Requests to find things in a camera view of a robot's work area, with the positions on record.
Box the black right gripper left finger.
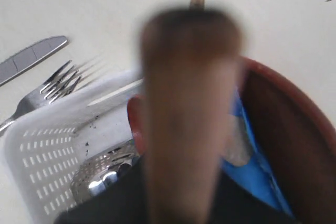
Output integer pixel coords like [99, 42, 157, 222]
[54, 157, 149, 223]

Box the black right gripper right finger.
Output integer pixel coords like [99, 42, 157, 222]
[209, 172, 298, 224]

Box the shiny steel cup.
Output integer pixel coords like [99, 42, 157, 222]
[70, 140, 140, 204]

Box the brown round plate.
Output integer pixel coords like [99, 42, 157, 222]
[127, 56, 336, 224]

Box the silver table knife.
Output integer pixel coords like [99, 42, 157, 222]
[1, 36, 68, 86]

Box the blue chips bag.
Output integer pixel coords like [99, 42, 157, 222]
[222, 91, 294, 217]

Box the silver fork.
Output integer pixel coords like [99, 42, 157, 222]
[1, 60, 82, 135]

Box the white perforated plastic basket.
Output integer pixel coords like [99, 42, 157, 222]
[1, 70, 142, 223]

